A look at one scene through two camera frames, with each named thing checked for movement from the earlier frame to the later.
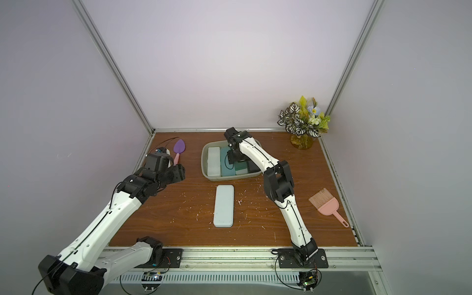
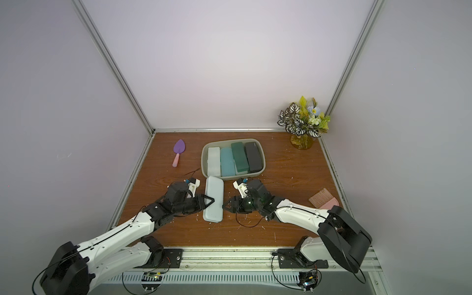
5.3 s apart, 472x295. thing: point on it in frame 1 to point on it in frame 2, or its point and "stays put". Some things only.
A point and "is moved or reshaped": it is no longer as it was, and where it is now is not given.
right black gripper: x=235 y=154 to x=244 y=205
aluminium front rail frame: x=252 y=265 stays put
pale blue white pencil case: x=224 y=208 is moved or reshaped
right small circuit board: x=308 y=280 stays put
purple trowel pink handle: x=179 y=147 stays put
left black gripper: x=179 y=173 to x=200 y=203
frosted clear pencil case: x=214 y=161 stays put
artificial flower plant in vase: x=303 y=123 stays put
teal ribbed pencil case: x=226 y=168 stays put
